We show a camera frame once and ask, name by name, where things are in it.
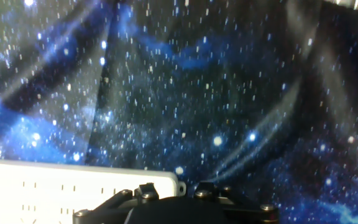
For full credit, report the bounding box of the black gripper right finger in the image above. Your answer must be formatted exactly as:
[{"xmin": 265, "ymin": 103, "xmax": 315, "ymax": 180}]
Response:
[{"xmin": 193, "ymin": 181, "xmax": 280, "ymax": 224}]

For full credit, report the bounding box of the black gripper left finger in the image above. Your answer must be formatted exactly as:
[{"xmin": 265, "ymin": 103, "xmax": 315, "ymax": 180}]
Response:
[{"xmin": 72, "ymin": 182, "xmax": 160, "ymax": 224}]

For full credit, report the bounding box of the white power strip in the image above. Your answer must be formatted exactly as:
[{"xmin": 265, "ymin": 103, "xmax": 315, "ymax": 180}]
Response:
[{"xmin": 0, "ymin": 159, "xmax": 187, "ymax": 224}]

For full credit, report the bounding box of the galaxy and forest print cloth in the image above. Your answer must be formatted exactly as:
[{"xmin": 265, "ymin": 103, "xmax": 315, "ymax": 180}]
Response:
[{"xmin": 0, "ymin": 0, "xmax": 358, "ymax": 224}]

